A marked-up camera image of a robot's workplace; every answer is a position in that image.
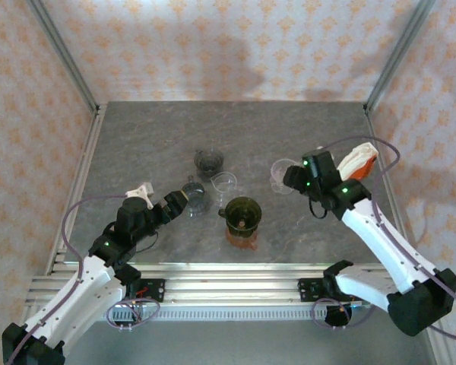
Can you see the orange coffee filter pack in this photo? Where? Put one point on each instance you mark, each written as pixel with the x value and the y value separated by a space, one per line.
pixel 359 159

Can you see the clear smooth glass beaker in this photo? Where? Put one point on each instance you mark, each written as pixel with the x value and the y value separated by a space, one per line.
pixel 224 182

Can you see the olive green plastic dripper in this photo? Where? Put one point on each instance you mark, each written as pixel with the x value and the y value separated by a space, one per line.
pixel 243 213

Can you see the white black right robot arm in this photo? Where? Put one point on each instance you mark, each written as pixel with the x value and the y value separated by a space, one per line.
pixel 380 243

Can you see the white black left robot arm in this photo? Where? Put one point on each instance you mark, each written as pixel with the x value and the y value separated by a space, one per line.
pixel 91 281

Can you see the aluminium table side rail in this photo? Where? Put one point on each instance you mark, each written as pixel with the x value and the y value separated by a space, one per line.
pixel 373 125
pixel 78 190

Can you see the wide aluminium base rail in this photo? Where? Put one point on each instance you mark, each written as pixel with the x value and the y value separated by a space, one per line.
pixel 232 283

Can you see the aluminium upright frame post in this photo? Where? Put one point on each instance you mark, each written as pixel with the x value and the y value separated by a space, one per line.
pixel 400 49
pixel 62 49

